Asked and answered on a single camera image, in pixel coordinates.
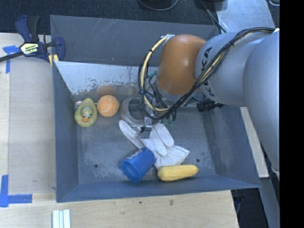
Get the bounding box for clear tape roll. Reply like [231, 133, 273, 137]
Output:
[119, 96, 146, 128]

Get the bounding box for white work glove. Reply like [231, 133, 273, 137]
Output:
[118, 119, 191, 170]

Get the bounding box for blue plastic cup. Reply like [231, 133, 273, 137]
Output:
[120, 147, 157, 183]

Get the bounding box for orange ball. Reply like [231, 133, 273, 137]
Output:
[96, 95, 120, 118]

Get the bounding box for grey metal bin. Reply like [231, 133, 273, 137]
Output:
[49, 15, 262, 203]

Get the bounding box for yellow toy corn cob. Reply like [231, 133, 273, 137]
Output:
[157, 164, 199, 182]

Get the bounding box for yellow toy duck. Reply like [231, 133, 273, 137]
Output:
[74, 97, 99, 128]

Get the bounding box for pale wood board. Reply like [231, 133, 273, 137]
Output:
[8, 56, 58, 195]

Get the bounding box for black cylinder on white bracket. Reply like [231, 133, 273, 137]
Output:
[196, 100, 227, 113]

